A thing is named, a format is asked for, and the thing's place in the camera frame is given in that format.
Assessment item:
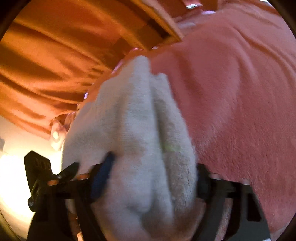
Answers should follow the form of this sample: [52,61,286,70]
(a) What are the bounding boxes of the cream fluffy garment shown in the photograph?
[62,56,198,240]

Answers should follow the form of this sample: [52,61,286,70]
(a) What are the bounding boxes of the pink pouch with white button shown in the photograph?
[50,111,76,151]

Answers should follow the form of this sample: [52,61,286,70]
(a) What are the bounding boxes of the orange curtain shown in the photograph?
[0,0,223,140]

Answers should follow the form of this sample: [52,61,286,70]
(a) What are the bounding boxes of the pink bed blanket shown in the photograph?
[76,0,296,241]

